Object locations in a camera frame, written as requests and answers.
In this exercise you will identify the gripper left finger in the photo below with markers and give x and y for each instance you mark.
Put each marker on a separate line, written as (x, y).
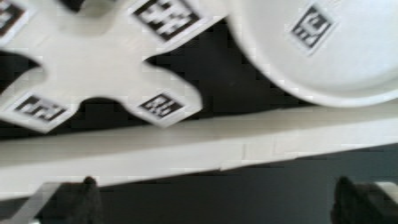
(63, 204)

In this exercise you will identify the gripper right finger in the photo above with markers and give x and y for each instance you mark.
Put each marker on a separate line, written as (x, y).
(365, 202)

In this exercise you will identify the white cross table base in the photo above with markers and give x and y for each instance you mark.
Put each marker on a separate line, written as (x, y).
(92, 46)

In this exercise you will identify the white round table top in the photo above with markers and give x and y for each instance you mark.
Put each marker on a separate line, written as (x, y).
(323, 45)

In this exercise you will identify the white frame front bar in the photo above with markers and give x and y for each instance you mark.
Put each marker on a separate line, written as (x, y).
(142, 153)

